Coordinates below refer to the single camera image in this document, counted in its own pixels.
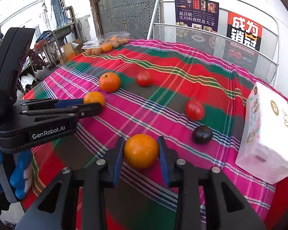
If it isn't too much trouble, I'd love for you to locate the small orange mandarin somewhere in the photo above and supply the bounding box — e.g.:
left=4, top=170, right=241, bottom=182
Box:
left=84, top=91, right=105, bottom=106

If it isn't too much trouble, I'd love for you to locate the reddish orange mandarin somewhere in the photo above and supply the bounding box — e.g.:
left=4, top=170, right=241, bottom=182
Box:
left=99, top=72, right=121, bottom=93

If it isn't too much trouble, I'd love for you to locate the smooth orange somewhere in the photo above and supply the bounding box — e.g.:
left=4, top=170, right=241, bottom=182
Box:
left=124, top=134, right=159, bottom=169

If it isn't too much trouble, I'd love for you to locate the dark purple plum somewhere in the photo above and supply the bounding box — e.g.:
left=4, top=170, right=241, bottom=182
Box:
left=191, top=125, right=213, bottom=144

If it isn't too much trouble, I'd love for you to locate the blue gloved left hand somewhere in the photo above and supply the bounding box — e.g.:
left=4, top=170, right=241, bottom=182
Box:
left=0, top=149, right=33, bottom=204

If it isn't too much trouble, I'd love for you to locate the cardboard box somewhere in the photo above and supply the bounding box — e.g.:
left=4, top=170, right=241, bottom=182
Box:
left=60, top=39, right=83, bottom=62

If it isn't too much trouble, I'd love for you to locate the red cardboard box tray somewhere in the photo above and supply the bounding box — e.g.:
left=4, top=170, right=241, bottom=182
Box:
left=264, top=177, right=288, bottom=229

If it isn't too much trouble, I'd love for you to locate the metal workbench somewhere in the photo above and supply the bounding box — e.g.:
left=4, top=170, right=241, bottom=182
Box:
left=35, top=6, right=80, bottom=68

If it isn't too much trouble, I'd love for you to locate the orange in plastic container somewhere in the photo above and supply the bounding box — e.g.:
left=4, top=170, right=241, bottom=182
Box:
left=101, top=43, right=113, bottom=52

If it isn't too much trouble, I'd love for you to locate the far red tomato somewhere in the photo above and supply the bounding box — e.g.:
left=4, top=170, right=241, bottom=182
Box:
left=136, top=71, right=152, bottom=87

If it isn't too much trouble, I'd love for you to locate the red tomato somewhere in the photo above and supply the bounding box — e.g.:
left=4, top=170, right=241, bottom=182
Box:
left=185, top=99, right=205, bottom=121
left=136, top=71, right=152, bottom=87

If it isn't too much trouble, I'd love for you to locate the white tissue pack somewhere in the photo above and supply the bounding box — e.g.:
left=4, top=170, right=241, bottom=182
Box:
left=235, top=82, right=288, bottom=184

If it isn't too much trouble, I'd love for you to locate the clear plastic fruit container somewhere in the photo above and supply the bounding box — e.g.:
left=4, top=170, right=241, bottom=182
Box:
left=82, top=31, right=130, bottom=55

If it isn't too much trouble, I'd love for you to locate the plaid red pink tablecloth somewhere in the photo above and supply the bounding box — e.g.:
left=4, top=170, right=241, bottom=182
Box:
left=21, top=39, right=276, bottom=220

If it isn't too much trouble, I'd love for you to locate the near red tomato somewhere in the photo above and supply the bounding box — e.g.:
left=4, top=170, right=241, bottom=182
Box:
left=185, top=99, right=205, bottom=121

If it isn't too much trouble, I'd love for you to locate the studded metal door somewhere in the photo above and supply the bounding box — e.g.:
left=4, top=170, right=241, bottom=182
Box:
left=89, top=0, right=156, bottom=39

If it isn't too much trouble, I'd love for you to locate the dark purple cookbook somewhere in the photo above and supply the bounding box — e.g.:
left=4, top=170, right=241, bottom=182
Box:
left=175, top=0, right=219, bottom=33

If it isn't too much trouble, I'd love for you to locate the white metal mesh rack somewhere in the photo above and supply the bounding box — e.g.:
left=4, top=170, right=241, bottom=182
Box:
left=147, top=0, right=279, bottom=85

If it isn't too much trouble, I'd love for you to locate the red black book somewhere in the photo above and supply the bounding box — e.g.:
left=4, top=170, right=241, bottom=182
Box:
left=226, top=11, right=263, bottom=51

